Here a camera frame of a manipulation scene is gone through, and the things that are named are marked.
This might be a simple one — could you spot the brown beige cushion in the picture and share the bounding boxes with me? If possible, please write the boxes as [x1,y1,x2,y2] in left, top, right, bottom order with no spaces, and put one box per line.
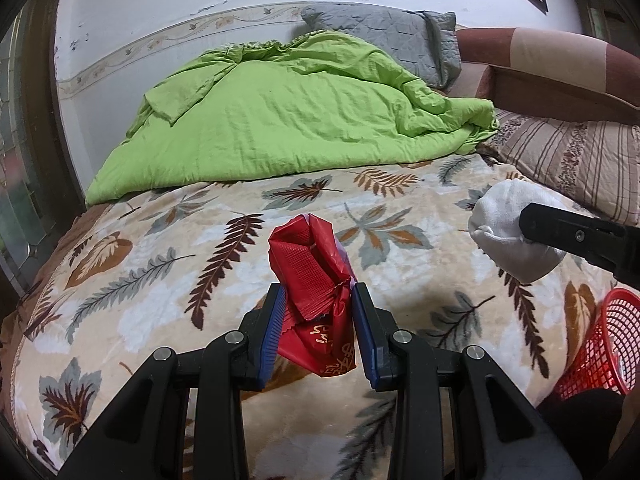
[446,25,640,127]

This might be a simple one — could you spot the leaf-printed blanket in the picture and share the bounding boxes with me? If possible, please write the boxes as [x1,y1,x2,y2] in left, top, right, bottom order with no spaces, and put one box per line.
[0,152,640,480]

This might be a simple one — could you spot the white tissue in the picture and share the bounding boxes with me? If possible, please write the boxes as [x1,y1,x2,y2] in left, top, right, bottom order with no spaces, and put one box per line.
[468,179,567,284]

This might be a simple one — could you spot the dark cloth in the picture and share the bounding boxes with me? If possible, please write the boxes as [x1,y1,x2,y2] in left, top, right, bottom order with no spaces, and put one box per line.
[537,389,640,480]

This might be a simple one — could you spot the red mesh basket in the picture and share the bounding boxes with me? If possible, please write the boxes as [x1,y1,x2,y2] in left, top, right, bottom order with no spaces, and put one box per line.
[552,287,640,402]

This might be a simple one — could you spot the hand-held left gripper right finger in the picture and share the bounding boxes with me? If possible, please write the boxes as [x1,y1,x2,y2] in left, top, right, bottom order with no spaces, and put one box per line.
[350,282,584,480]

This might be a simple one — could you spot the green quilt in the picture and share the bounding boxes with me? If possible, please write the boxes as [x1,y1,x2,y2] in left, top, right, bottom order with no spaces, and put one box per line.
[85,30,501,207]

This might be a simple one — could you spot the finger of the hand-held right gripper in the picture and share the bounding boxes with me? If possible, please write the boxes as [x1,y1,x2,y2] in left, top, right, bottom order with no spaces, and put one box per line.
[518,202,640,292]

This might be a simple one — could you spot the glass-panelled wooden door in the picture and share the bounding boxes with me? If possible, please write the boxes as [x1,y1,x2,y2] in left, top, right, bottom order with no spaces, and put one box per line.
[0,5,87,323]

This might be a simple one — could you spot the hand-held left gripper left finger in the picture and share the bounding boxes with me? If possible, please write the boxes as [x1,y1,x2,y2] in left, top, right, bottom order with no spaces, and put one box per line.
[57,282,288,480]

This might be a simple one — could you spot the red foil wrapper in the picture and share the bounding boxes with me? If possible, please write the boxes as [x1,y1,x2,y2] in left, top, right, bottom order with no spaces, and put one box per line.
[267,213,359,379]

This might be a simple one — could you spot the grey quilted pillow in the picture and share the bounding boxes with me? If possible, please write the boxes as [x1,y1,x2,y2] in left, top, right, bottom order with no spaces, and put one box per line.
[300,2,462,91]

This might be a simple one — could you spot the striped beige pillow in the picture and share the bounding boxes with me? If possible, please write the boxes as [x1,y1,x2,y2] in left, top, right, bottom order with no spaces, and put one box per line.
[476,109,640,227]

